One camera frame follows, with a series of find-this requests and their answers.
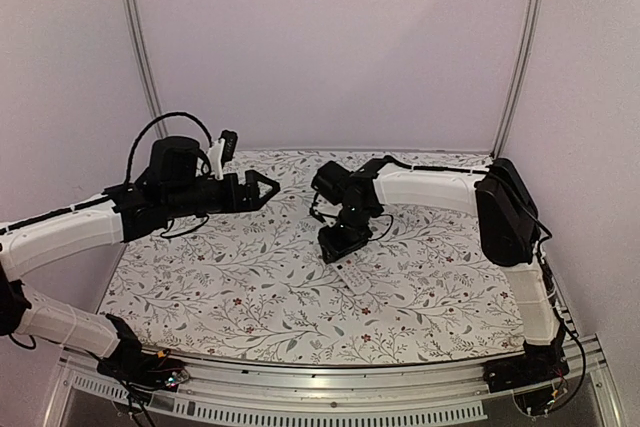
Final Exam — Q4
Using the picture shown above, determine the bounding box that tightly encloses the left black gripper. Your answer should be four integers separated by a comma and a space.
165, 169, 280, 219

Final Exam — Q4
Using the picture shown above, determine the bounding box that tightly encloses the white remote control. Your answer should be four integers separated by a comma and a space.
332, 259, 372, 295

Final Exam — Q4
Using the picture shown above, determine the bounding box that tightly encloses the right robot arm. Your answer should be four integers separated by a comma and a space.
311, 156, 566, 383

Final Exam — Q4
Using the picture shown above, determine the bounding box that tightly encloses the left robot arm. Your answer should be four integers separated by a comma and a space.
1, 131, 280, 381

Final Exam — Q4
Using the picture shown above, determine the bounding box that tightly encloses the floral patterned table mat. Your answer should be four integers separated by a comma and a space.
100, 150, 524, 366

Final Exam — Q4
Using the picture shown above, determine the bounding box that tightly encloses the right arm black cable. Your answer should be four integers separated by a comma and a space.
372, 214, 395, 243

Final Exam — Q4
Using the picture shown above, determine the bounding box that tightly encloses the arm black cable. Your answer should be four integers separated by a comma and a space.
372, 214, 395, 243
125, 112, 216, 183

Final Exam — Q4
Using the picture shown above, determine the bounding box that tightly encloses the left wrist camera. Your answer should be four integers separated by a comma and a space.
220, 130, 238, 163

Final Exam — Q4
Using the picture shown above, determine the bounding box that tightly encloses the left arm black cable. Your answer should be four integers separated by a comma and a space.
125, 112, 216, 183

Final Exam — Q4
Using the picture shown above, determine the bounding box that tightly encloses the front aluminium rail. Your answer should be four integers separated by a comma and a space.
44, 336, 625, 426

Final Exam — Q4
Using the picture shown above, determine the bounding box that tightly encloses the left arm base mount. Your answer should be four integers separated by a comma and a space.
97, 345, 190, 391

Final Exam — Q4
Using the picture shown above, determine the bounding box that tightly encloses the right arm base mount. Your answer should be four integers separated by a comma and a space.
483, 342, 569, 393

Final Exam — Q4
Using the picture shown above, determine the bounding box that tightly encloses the left aluminium frame post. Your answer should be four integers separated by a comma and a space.
122, 0, 162, 118

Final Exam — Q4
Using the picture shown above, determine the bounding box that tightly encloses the aluminium frame post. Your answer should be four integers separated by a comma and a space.
122, 0, 162, 118
491, 0, 543, 157

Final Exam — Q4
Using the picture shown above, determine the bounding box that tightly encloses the right aluminium frame post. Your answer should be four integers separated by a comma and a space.
491, 0, 543, 157

